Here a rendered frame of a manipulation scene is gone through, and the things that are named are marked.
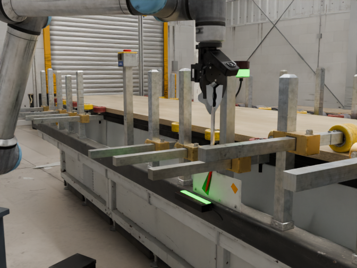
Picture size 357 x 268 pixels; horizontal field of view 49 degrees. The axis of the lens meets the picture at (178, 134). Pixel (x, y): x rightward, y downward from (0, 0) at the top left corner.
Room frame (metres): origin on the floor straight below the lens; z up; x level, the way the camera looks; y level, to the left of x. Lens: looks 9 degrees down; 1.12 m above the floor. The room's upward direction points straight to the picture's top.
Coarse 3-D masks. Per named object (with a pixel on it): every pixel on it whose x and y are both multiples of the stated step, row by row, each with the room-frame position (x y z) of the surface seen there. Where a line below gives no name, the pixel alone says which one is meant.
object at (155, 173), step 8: (224, 160) 1.17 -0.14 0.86; (256, 160) 1.24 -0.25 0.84; (264, 160) 1.25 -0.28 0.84; (152, 168) 1.06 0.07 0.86; (160, 168) 1.06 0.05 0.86; (168, 168) 1.06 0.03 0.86; (176, 168) 1.08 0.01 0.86; (184, 168) 1.09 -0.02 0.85; (192, 168) 1.11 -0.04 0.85; (200, 168) 1.12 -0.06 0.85; (208, 168) 1.14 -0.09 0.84; (216, 168) 1.15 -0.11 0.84; (224, 168) 1.17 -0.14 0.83; (152, 176) 1.04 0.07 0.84; (160, 176) 1.05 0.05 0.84; (168, 176) 1.06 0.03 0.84; (176, 176) 1.08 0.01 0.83
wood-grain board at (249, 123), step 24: (72, 96) 3.78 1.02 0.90; (96, 96) 3.78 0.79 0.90; (120, 96) 3.78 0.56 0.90; (144, 96) 3.78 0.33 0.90; (168, 120) 1.86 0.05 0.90; (192, 120) 1.84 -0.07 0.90; (216, 120) 1.84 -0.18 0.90; (240, 120) 1.84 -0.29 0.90; (264, 120) 1.84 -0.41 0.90; (312, 120) 1.84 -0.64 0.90; (336, 120) 1.84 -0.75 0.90
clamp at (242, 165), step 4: (248, 156) 1.17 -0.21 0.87; (232, 160) 1.18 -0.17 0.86; (236, 160) 1.16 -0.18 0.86; (240, 160) 1.16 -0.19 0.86; (244, 160) 1.16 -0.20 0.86; (248, 160) 1.17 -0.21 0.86; (232, 164) 1.18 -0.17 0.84; (236, 164) 1.16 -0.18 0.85; (240, 164) 1.16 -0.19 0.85; (244, 164) 1.16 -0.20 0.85; (248, 164) 1.17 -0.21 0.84; (232, 168) 1.18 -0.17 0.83; (236, 168) 1.16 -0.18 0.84; (240, 168) 1.16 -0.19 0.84; (244, 168) 1.16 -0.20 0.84; (248, 168) 1.17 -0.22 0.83; (236, 172) 1.16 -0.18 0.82; (240, 172) 1.16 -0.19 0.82
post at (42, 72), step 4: (40, 72) 3.36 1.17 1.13; (44, 72) 3.36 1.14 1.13; (40, 76) 3.37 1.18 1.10; (44, 76) 3.36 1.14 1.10; (44, 80) 3.36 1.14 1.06; (44, 84) 3.36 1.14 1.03; (44, 88) 3.36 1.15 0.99; (44, 92) 3.35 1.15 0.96; (44, 96) 3.35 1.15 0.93; (44, 100) 3.35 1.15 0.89; (44, 104) 3.35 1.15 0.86
